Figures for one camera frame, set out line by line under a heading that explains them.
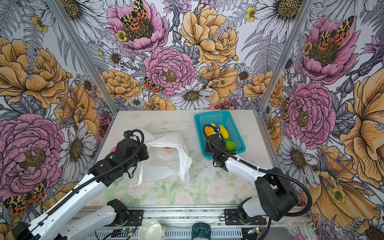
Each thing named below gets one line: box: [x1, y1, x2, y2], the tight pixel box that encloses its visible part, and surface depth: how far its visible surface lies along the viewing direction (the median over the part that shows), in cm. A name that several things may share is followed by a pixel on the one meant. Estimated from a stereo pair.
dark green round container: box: [191, 222, 212, 240], surface depth 66 cm
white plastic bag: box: [134, 129, 193, 187], surface depth 81 cm
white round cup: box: [138, 220, 166, 240], surface depth 71 cm
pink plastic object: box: [283, 221, 307, 240], surface depth 71 cm
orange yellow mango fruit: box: [204, 126, 214, 137], surface depth 107 cm
